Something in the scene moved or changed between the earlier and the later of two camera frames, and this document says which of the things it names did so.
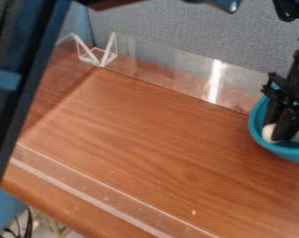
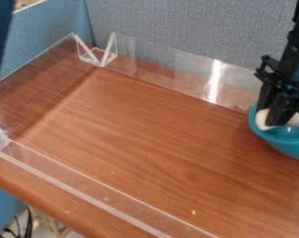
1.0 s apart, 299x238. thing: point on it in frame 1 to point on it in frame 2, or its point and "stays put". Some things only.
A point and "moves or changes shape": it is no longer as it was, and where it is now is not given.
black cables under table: x=18 y=226 stays put
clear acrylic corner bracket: x=98 y=56 stays put
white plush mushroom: x=267 y=134 moves or changes shape
